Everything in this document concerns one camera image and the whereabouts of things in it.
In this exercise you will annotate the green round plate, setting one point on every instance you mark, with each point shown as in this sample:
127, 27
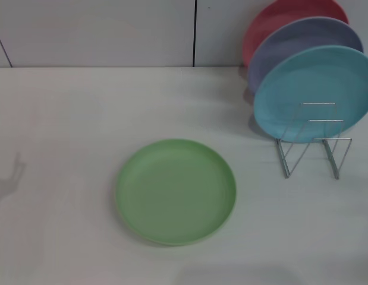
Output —
176, 193

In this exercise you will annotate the blue round plate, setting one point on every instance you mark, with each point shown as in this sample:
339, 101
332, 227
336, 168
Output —
314, 80

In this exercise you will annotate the pink round plate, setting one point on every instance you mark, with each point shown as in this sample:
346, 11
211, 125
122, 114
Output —
270, 20

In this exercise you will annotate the purple round plate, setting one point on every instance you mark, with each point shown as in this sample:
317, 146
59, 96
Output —
293, 40

